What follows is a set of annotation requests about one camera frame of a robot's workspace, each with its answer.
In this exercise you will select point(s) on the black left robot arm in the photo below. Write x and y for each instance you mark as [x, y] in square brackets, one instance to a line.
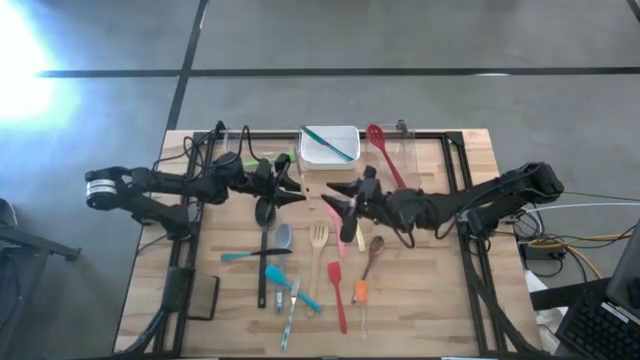
[165, 182]

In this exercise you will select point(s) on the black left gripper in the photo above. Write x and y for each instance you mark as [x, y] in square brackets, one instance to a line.
[265, 177]

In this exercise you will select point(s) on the teal silicone spatula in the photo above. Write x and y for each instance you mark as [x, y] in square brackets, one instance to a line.
[274, 275]

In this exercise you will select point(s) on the pink silicone spatula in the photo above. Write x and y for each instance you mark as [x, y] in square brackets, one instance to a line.
[340, 245]

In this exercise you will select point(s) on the red silicone spatula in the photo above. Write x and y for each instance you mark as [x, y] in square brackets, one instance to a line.
[334, 274]

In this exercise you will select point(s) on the black power box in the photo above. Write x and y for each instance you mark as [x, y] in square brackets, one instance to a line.
[537, 251]

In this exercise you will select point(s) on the black laptop keyboard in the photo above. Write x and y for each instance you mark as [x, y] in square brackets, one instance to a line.
[595, 330]

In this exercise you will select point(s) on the black rig frame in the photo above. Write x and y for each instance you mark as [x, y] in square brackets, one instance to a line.
[440, 135]

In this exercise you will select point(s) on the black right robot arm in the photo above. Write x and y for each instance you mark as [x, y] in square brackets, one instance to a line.
[500, 200]

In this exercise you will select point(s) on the red slotted spoon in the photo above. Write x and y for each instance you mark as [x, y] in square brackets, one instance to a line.
[390, 162]

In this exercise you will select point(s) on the white plastic bin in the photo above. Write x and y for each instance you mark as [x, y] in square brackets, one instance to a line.
[345, 137]

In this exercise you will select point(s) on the white cloth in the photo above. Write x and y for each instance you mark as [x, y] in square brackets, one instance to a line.
[535, 287]

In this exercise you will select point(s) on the dark monitor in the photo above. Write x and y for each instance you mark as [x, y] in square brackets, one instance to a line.
[627, 280]

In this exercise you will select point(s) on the black cart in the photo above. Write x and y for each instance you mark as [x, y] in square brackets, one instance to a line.
[30, 240]

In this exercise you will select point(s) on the black nylon ladle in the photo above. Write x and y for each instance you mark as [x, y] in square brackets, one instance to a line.
[262, 270]

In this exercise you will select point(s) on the brown wooden spoon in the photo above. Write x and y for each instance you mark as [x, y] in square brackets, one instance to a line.
[376, 245]

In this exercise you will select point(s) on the black rounded rectangular holder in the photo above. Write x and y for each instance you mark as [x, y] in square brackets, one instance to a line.
[216, 295]

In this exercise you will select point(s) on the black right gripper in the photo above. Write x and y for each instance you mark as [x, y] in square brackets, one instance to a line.
[372, 197]

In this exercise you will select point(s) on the clear plastic bin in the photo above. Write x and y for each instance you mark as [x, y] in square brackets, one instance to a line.
[235, 145]
[407, 150]

